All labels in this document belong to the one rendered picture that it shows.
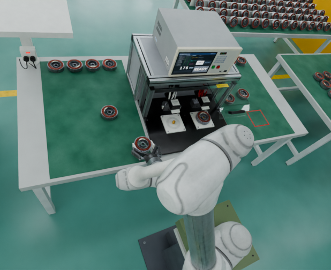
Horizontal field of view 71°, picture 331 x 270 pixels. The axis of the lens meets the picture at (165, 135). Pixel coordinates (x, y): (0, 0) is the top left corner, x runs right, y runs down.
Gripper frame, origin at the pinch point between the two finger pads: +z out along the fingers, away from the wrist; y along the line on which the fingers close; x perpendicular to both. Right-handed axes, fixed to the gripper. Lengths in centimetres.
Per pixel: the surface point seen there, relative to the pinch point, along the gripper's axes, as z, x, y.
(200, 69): 7, 44, 39
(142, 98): 27.6, 20.3, 8.1
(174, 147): -0.1, -5.6, 22.4
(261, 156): 28, -55, 141
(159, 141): 4.9, -2.7, 13.6
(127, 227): 13, -87, -9
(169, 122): 16.1, 5.1, 25.0
